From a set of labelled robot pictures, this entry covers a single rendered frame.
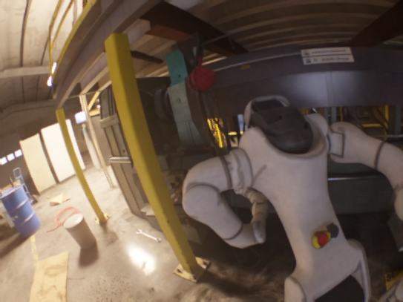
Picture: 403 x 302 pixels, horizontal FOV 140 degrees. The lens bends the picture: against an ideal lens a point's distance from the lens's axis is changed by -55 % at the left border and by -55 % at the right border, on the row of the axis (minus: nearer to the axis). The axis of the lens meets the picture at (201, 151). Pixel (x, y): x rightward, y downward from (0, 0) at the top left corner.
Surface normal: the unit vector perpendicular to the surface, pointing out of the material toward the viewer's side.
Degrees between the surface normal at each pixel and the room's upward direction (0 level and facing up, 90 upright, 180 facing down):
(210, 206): 95
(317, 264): 36
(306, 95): 90
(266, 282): 0
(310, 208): 69
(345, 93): 90
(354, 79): 90
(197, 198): 79
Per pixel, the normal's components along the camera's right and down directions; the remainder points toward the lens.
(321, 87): -0.49, 0.36
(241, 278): -0.22, -0.93
